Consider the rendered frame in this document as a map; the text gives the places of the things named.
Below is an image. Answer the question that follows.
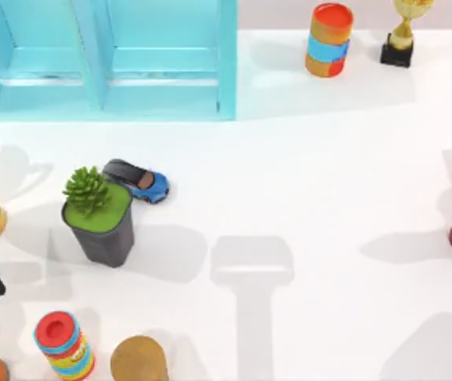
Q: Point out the blue toy car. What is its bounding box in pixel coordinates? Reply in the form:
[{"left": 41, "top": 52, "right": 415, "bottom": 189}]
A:
[{"left": 102, "top": 158, "right": 170, "bottom": 204}]

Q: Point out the green plant in grey pot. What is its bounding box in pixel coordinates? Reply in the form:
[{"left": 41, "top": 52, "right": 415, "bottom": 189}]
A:
[{"left": 60, "top": 166, "right": 136, "bottom": 268}]

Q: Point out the orange and blue can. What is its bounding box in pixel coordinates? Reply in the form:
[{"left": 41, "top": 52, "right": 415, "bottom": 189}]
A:
[{"left": 304, "top": 2, "right": 354, "bottom": 79}]

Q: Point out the light blue rack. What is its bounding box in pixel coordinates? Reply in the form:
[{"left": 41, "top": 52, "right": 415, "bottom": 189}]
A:
[{"left": 0, "top": 0, "right": 238, "bottom": 122}]

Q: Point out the red yellow and blue can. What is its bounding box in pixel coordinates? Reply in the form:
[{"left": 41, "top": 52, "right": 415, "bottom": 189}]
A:
[{"left": 33, "top": 311, "right": 97, "bottom": 381}]

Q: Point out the gold trophy with black base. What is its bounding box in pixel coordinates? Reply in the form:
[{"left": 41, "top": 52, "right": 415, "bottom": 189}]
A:
[{"left": 379, "top": 0, "right": 436, "bottom": 69}]

